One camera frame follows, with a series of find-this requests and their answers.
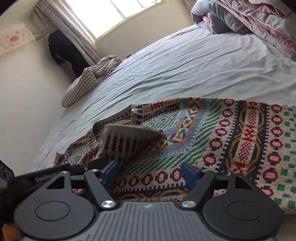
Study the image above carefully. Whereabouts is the grey bed sheet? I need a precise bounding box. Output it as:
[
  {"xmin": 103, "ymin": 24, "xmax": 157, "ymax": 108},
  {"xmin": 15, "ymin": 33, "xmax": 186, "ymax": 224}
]
[{"xmin": 30, "ymin": 25, "xmax": 295, "ymax": 171}]

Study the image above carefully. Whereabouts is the grey curtain left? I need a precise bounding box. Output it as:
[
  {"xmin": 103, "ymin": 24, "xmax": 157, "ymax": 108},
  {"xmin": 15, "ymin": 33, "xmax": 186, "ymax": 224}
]
[{"xmin": 33, "ymin": 1, "xmax": 101, "ymax": 66}]

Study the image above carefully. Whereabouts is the black hanging garment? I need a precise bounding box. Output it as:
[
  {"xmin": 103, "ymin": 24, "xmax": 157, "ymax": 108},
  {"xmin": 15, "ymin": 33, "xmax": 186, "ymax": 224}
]
[{"xmin": 48, "ymin": 30, "xmax": 90, "ymax": 78}]

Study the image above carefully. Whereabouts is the bright window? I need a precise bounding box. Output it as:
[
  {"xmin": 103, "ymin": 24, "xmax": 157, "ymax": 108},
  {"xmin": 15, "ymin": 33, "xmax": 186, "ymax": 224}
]
[{"xmin": 59, "ymin": 0, "xmax": 166, "ymax": 42}]

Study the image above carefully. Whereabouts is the covered wall air conditioner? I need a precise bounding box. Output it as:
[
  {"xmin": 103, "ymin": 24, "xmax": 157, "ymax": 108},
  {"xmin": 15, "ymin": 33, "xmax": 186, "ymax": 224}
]
[{"xmin": 0, "ymin": 23, "xmax": 35, "ymax": 55}]

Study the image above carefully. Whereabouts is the left hand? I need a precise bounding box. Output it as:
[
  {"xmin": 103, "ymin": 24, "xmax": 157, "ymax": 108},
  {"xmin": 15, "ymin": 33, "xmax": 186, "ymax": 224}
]
[{"xmin": 1, "ymin": 187, "xmax": 22, "ymax": 241}]

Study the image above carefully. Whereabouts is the colourful patterned knit cardigan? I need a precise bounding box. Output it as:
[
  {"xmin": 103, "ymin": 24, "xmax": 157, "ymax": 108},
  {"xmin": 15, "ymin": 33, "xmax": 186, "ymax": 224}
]
[{"xmin": 54, "ymin": 97, "xmax": 295, "ymax": 212}]

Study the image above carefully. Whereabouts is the striped brown white pillow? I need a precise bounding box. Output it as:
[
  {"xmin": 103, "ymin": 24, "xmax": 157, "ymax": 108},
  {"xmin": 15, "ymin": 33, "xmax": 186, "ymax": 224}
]
[{"xmin": 61, "ymin": 55, "xmax": 122, "ymax": 108}]

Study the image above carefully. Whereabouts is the grey pink folded quilt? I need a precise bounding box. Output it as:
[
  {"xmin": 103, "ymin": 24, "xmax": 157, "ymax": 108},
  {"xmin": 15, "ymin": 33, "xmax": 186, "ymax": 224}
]
[{"xmin": 191, "ymin": 1, "xmax": 295, "ymax": 54}]

